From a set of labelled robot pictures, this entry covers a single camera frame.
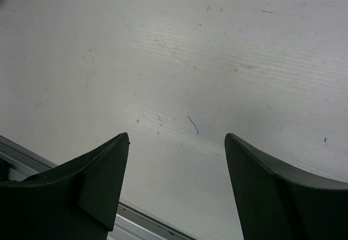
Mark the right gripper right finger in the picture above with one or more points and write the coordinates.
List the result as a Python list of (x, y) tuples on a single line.
[(276, 200)]

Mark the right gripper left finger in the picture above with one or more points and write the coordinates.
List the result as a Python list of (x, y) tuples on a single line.
[(75, 200)]

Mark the aluminium rail frame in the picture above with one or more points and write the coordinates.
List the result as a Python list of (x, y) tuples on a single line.
[(18, 163)]

